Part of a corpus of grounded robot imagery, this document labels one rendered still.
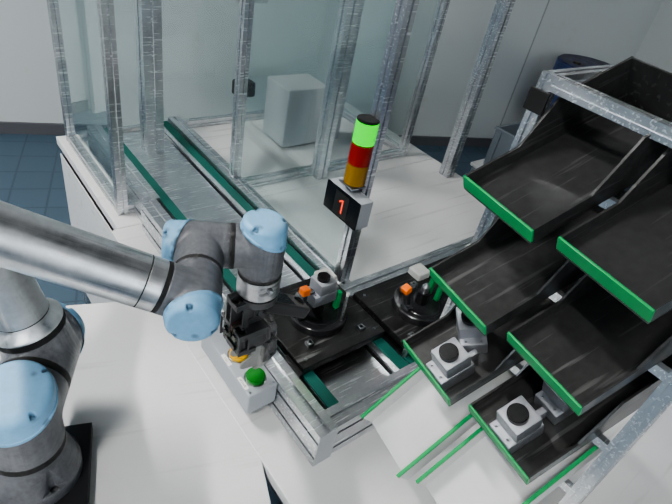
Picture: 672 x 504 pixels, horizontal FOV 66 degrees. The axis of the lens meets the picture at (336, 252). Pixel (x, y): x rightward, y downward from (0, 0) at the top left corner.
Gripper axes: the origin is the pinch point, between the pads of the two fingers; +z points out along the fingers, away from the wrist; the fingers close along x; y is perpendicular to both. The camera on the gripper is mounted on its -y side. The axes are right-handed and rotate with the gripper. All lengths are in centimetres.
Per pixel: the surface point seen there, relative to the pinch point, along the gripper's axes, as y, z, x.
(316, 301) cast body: -18.4, -3.5, -6.2
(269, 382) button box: -1.8, 5.0, 2.4
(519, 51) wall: -365, 15, -192
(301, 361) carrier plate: -10.2, 4.0, 1.7
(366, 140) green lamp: -32, -37, -16
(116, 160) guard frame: 0, -4, -80
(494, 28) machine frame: -128, -45, -60
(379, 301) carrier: -39.0, 4.1, -5.0
